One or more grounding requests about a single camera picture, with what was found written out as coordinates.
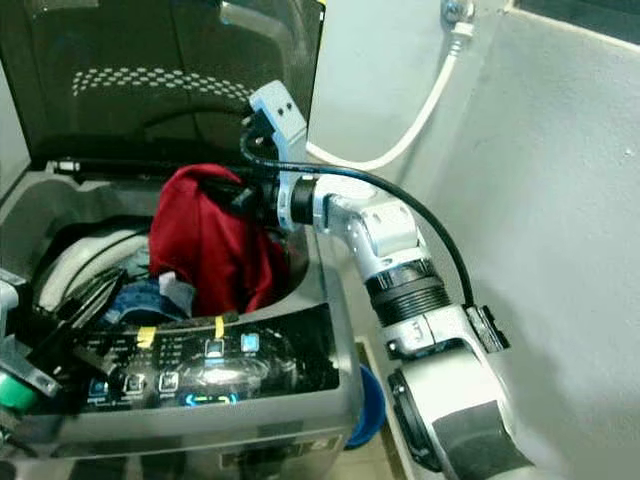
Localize blue plastic bucket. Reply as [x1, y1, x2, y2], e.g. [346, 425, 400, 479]
[345, 365, 387, 451]

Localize red cloth garment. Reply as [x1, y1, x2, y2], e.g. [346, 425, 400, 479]
[149, 164, 286, 317]

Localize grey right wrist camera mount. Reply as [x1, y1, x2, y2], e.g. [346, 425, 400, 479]
[248, 80, 309, 233]

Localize white water hose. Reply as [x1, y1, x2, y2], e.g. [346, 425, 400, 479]
[305, 25, 471, 171]

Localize blue jeans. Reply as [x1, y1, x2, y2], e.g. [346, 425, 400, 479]
[105, 275, 191, 326]

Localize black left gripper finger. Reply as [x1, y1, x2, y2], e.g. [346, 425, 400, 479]
[50, 268, 126, 336]
[60, 340, 131, 386]

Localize dark tinted washer lid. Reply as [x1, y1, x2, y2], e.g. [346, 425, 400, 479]
[0, 0, 326, 171]

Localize grey top-load washing machine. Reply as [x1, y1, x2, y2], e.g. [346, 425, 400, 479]
[0, 160, 366, 480]

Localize metal water tap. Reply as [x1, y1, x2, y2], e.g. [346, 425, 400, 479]
[440, 0, 476, 36]

